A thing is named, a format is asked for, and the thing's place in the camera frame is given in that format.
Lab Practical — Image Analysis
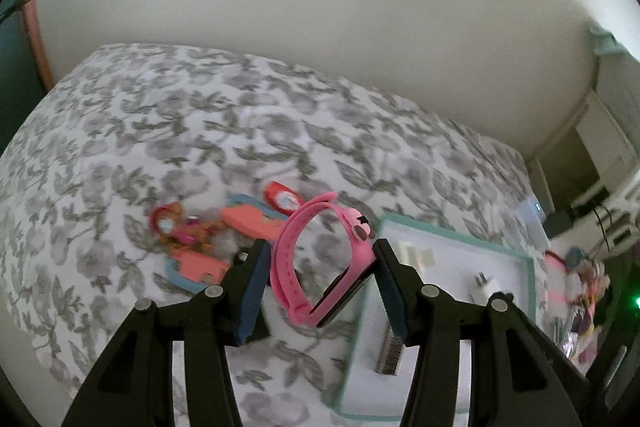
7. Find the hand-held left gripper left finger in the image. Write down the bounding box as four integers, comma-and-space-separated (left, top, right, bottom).
60, 238, 273, 427

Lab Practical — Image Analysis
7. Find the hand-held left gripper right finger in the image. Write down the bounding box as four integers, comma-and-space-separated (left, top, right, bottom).
372, 238, 593, 427

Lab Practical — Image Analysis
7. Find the grey ribbed small object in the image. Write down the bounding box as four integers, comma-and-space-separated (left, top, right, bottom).
374, 324, 407, 377

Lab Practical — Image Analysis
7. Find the pink smartwatch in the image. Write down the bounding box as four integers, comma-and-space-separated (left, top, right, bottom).
269, 191, 377, 329

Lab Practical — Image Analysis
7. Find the coral and blue foam piece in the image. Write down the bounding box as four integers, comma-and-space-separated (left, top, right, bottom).
164, 252, 233, 294

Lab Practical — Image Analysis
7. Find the white tray with teal rim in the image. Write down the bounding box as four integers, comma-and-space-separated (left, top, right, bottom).
332, 213, 543, 423

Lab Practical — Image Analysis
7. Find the coral and blue toy knife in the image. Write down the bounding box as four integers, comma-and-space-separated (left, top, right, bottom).
220, 193, 286, 244

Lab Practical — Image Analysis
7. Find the white charger plug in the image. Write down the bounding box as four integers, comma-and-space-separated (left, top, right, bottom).
470, 272, 516, 308

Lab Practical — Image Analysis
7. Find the small red bottle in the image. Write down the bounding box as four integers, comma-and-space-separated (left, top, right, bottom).
262, 181, 306, 217

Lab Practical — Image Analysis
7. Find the orange doll toy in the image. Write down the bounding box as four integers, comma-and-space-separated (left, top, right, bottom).
149, 202, 223, 258

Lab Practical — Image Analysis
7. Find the pile of colourful toys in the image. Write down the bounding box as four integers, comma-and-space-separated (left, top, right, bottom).
547, 247, 616, 358

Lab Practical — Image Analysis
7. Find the white device with light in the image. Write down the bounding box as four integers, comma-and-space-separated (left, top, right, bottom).
517, 192, 551, 235

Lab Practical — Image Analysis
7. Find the black power adapter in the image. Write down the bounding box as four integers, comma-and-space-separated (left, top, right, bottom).
542, 209, 576, 235

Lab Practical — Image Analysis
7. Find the grey floral blanket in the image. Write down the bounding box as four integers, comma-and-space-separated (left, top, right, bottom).
0, 43, 538, 427

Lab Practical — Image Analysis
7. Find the teal door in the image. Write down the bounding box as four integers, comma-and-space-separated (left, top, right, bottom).
0, 0, 46, 148

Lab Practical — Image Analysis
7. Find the teal cloth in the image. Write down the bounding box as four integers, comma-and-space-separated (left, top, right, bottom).
587, 26, 621, 55

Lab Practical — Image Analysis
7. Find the pink door frame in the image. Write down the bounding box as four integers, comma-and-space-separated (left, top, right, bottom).
22, 0, 56, 90

